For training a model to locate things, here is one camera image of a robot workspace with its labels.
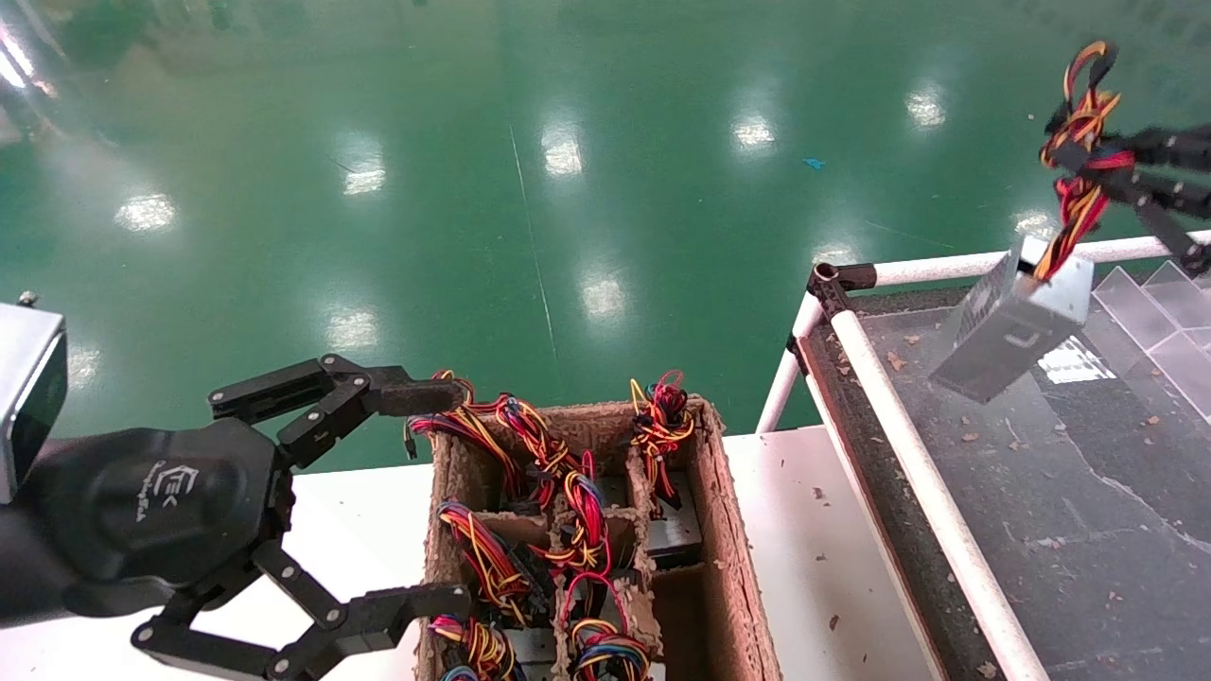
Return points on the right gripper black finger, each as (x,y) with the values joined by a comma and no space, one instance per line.
(1159,194)
(1173,149)

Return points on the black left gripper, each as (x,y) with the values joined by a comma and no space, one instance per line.
(161,501)

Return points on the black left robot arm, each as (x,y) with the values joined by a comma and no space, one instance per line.
(24,577)

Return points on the clear plastic divider tray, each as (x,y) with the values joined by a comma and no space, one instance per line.
(1168,326)

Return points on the white striped label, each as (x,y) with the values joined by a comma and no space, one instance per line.
(1074,364)

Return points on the short white rack pipe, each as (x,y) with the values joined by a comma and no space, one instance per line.
(927,270)

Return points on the black dusty conveyor mat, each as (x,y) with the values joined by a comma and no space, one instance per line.
(1088,511)

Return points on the brown cardboard divider box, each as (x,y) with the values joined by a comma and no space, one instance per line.
(728,549)

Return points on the black pipe joint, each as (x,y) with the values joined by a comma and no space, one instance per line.
(837,284)

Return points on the long white rack pipe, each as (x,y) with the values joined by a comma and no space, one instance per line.
(932,492)

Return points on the white rack leg pipe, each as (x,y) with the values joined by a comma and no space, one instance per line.
(795,359)

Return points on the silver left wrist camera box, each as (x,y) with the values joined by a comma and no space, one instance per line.
(28,397)

